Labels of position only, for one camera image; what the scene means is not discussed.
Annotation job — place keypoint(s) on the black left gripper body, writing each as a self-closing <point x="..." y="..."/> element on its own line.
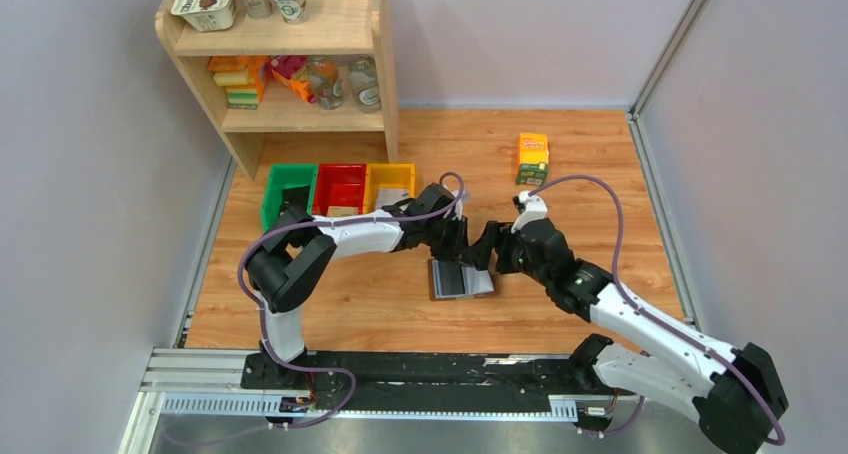
<point x="435" y="230"/>

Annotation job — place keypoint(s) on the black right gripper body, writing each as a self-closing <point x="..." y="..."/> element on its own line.
<point x="511" y="258"/>

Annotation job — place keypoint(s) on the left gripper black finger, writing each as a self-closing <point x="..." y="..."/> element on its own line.
<point x="440" y="249"/>
<point x="455" y="239"/>

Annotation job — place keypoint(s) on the brown leather card holder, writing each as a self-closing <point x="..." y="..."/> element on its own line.
<point x="454" y="281"/>

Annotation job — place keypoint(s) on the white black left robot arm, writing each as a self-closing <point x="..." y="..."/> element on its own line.
<point x="282" y="268"/>

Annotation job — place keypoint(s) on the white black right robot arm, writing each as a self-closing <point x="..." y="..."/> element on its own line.
<point x="734" y="394"/>

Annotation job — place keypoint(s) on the white cards in yellow bin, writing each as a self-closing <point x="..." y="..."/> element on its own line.
<point x="390" y="196"/>

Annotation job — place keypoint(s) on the tan card in red bin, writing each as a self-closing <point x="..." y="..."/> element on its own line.
<point x="342" y="211"/>

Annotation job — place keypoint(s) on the yellow plastic bin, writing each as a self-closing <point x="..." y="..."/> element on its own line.
<point x="387" y="175"/>

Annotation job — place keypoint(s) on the orange green carton box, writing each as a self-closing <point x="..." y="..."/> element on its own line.
<point x="533" y="159"/>

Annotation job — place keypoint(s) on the red plastic bin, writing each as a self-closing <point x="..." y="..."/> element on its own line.
<point x="339" y="185"/>

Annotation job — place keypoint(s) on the green plastic bin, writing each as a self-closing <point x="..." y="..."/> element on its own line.
<point x="288" y="184"/>

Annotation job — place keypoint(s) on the right glass jar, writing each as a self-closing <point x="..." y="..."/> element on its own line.
<point x="364" y="83"/>

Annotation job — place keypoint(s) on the glass jar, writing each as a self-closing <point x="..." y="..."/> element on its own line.
<point x="325" y="82"/>
<point x="364" y="83"/>

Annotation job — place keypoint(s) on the left glass jar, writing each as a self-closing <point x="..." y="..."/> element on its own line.
<point x="325" y="82"/>

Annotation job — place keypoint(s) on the wooden shelf unit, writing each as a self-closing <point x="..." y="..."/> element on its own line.
<point x="339" y="30"/>

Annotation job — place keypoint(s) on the orange pink snack bag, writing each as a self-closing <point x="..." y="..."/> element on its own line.
<point x="291" y="71"/>

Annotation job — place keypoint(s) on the stack of sponges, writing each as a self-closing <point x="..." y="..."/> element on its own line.
<point x="244" y="79"/>

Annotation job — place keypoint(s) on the yoghurt tub with chocolate label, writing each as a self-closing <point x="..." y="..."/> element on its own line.
<point x="206" y="15"/>

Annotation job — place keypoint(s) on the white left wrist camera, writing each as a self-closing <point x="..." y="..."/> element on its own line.
<point x="461" y="197"/>

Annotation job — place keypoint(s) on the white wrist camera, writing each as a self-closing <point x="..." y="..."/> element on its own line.
<point x="461" y="197"/>
<point x="531" y="207"/>

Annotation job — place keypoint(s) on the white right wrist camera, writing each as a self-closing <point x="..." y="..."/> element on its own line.
<point x="531" y="207"/>

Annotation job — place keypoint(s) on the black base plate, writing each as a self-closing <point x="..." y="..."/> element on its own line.
<point x="437" y="382"/>

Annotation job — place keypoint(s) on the aluminium frame rail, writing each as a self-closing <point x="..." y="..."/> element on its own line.
<point x="191" y="401"/>

